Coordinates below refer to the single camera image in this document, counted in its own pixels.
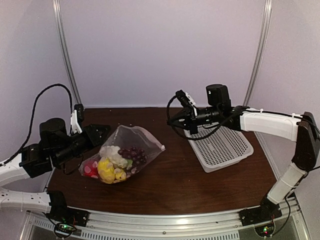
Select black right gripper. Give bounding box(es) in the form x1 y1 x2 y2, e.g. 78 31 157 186
167 105 221 135

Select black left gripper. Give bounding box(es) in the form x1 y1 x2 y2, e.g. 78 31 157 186
52 123 111 166

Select white toy cauliflower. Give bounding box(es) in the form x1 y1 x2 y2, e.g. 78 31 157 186
99 145 133 169

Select red toy bell pepper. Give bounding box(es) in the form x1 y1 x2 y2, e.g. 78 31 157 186
83 161 99 179

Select yellow toy fruit front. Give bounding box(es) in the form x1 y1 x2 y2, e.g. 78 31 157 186
97 158 116 184

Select yellow toy fruit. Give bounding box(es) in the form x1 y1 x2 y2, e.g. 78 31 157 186
97 158 116 184
114 169 127 183

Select clear zip top bag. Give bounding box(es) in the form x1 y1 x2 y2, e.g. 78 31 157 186
79 125 166 185

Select white perforated plastic basket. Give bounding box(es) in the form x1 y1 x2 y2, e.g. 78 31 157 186
188 126 254 173

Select dark red toy grapes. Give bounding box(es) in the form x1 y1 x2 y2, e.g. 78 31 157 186
117 147 147 166

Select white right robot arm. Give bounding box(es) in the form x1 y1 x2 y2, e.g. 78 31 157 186
166 84 320 222

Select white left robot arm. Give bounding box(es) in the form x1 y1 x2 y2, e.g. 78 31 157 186
0 118 111 222

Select left round circuit board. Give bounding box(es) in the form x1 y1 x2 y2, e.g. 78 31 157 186
53 222 77 239

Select round circuit board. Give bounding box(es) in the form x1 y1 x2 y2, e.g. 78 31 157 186
254 222 275 238
53 222 77 239

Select right round circuit board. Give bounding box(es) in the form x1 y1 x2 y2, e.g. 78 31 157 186
254 222 275 238

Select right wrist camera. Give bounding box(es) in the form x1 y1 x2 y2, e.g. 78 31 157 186
175 90 197 113

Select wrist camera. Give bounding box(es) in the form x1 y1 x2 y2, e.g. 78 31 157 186
175 90 197 113
70 103 84 135

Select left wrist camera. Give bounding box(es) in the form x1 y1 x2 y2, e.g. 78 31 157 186
70 103 84 135

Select left aluminium frame post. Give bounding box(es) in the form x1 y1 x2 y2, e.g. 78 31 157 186
52 0 82 104

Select aluminium frame post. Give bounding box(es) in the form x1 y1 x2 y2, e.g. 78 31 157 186
243 0 273 106
52 0 82 104

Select black left camera cable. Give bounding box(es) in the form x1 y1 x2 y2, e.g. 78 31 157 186
0 84 75 166

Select black camera cable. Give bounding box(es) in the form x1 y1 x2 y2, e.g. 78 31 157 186
0 84 75 166
166 96 241 141

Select black right camera cable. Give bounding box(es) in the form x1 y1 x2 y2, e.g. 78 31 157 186
166 96 241 141

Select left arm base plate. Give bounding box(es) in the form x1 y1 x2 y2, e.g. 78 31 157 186
46 207 89 227

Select front aluminium rail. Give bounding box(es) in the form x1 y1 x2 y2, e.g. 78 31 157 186
18 197 311 240

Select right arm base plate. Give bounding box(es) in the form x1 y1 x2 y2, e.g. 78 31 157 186
238 206 283 227

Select right aluminium frame post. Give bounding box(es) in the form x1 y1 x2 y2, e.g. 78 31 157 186
243 0 273 106

